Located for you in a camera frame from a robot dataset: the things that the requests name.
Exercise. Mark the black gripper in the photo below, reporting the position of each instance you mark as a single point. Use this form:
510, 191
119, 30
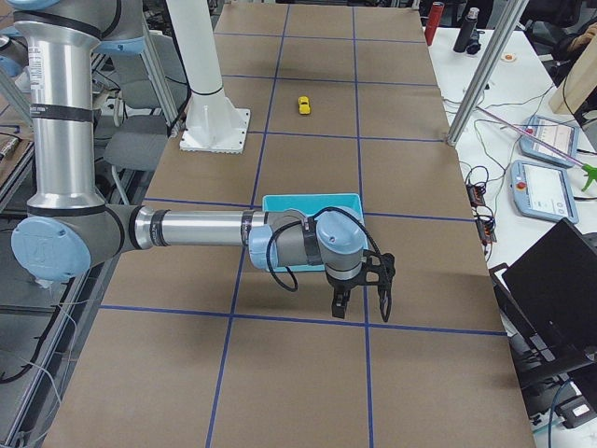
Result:
340, 286

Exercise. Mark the yellow beetle toy car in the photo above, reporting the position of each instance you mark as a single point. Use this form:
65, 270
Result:
304, 105

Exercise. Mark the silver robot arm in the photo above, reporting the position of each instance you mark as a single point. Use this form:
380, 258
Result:
71, 228

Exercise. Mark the turquoise plastic bin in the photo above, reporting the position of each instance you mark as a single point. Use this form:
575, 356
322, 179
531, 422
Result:
317, 205

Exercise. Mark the orange circuit board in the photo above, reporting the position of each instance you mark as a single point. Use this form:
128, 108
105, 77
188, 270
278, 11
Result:
475, 194

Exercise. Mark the black laptop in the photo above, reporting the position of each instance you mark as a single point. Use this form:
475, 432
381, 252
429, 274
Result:
554, 285

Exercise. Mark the near teach pendant tablet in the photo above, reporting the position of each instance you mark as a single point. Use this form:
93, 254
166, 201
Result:
542, 191

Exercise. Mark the teach pendant tablet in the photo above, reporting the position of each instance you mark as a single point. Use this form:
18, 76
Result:
559, 134
542, 191

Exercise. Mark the far teach pendant tablet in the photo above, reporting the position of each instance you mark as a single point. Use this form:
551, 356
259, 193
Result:
559, 134

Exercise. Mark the pink rod green grabber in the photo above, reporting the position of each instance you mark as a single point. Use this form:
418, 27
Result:
591, 172

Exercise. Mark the black bottle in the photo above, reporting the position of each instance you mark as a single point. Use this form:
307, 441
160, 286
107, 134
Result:
466, 30

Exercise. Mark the red cylinder bottle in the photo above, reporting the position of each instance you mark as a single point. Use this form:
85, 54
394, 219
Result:
433, 20

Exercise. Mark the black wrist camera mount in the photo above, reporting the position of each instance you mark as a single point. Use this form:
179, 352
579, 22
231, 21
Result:
379, 270

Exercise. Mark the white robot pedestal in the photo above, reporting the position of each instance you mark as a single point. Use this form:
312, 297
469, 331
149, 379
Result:
213, 123

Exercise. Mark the aluminium frame post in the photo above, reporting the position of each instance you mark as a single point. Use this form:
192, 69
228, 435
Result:
501, 34

